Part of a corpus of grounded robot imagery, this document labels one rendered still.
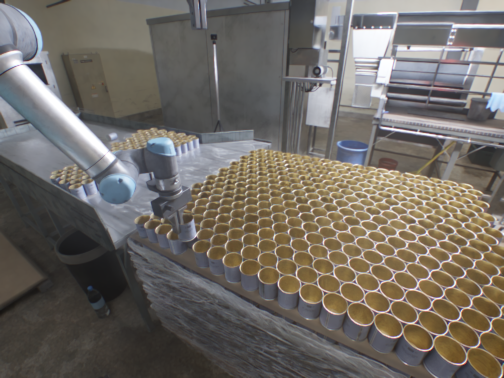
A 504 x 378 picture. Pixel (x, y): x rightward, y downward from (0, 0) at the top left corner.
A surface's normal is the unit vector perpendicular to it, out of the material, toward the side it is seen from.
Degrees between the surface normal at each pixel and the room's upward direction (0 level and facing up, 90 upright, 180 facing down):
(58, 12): 90
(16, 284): 0
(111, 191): 90
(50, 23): 90
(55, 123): 78
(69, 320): 0
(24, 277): 0
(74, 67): 90
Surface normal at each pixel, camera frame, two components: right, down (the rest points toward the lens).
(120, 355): 0.00, -0.87
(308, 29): -0.51, 0.43
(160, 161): 0.28, 0.45
